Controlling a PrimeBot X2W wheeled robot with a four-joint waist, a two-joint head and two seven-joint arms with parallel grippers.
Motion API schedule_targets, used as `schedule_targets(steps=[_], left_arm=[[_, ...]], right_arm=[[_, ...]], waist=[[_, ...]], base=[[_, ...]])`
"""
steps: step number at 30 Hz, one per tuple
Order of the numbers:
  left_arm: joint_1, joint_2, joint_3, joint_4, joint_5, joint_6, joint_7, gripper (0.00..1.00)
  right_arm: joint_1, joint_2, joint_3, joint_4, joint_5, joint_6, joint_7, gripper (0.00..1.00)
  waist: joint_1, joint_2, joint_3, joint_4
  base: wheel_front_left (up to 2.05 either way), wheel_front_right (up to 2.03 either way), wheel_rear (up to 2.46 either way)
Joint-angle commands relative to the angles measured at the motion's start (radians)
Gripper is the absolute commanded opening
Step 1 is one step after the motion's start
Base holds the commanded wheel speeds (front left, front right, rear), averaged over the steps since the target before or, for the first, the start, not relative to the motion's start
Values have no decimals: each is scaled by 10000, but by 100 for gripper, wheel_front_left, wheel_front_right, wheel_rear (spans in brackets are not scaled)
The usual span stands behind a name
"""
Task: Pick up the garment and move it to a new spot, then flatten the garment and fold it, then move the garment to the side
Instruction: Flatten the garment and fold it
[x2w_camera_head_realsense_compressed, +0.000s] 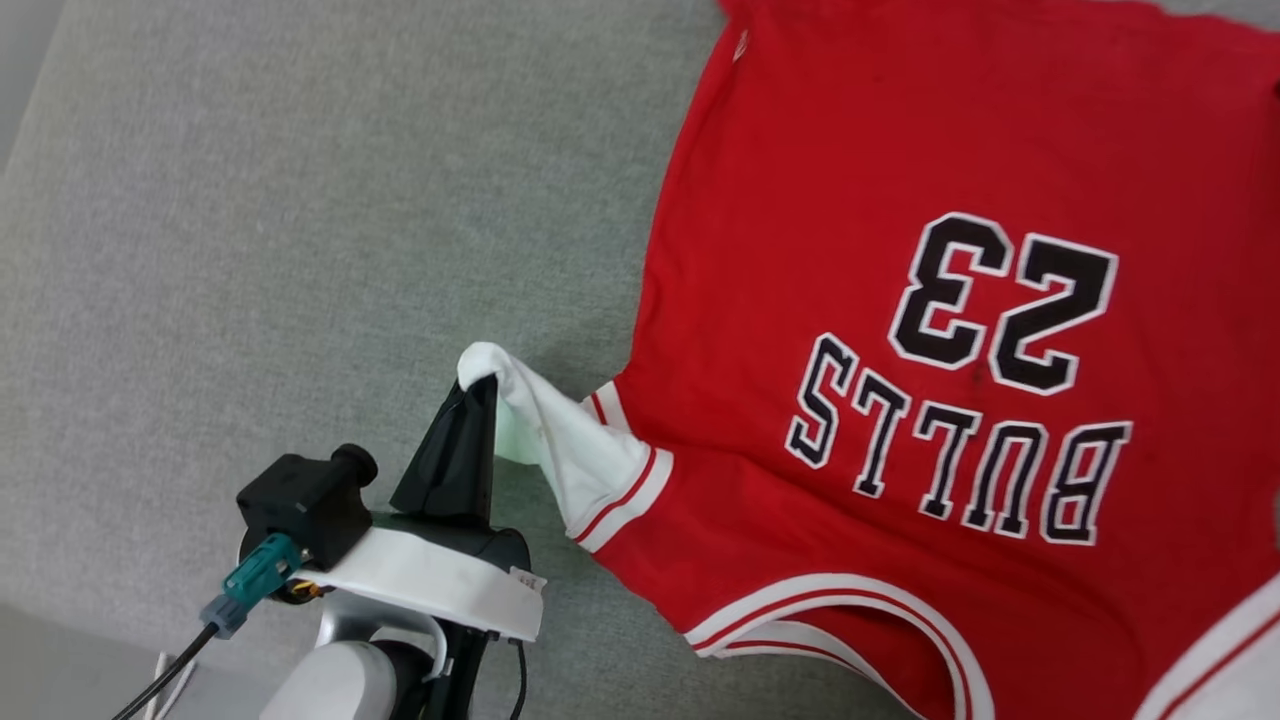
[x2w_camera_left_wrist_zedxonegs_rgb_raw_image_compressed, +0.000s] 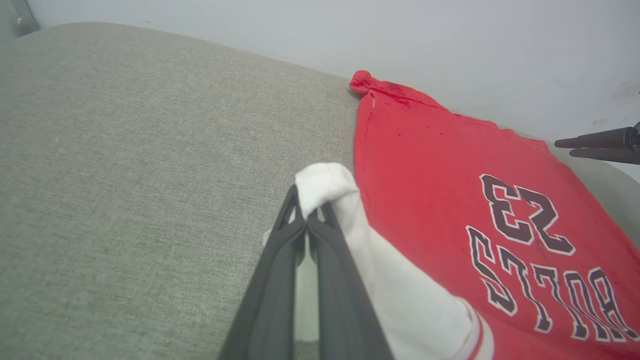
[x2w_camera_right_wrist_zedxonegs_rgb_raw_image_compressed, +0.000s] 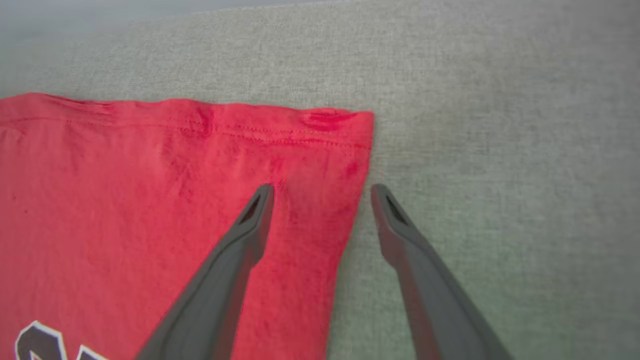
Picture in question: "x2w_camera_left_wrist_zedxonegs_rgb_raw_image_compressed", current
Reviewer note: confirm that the grey metal post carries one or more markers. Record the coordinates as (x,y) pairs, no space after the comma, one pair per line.
(24,17)

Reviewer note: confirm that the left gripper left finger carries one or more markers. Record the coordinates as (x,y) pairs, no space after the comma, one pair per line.
(275,290)

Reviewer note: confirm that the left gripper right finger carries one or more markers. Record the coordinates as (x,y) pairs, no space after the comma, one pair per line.
(340,300)

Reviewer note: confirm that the red white basketball jersey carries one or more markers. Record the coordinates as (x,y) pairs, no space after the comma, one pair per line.
(450,200)

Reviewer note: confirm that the grey fabric sofa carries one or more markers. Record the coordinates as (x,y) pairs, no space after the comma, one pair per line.
(125,175)

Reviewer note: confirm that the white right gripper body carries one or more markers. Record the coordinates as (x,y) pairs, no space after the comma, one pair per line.
(636,136)

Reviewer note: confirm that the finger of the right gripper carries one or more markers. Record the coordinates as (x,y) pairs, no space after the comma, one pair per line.
(615,155)
(605,139)

